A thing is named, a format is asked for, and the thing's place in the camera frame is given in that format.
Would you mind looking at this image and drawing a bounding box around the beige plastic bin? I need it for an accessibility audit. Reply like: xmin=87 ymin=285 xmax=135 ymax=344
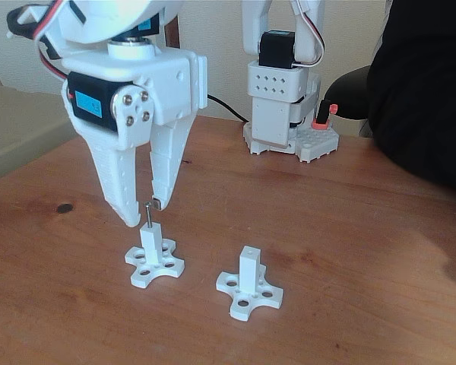
xmin=0 ymin=74 xmax=81 ymax=187

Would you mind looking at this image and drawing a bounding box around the orange and black clamp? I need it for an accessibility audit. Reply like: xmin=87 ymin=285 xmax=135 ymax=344
xmin=313 ymin=99 xmax=339 ymax=131

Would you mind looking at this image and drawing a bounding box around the black chair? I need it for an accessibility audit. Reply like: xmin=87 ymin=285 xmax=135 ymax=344
xmin=322 ymin=65 xmax=373 ymax=121

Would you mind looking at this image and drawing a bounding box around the person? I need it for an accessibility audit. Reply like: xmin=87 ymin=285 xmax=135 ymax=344
xmin=366 ymin=0 xmax=456 ymax=195

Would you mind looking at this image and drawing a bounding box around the black cable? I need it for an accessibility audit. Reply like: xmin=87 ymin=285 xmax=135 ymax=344
xmin=207 ymin=94 xmax=252 ymax=125

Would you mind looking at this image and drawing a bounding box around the white post stand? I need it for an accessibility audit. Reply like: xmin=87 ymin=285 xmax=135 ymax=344
xmin=124 ymin=223 xmax=186 ymax=289
xmin=215 ymin=246 xmax=285 ymax=321

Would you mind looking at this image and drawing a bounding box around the red white servo wire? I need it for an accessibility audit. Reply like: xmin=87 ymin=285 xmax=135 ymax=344
xmin=290 ymin=0 xmax=326 ymax=69
xmin=32 ymin=0 xmax=71 ymax=81

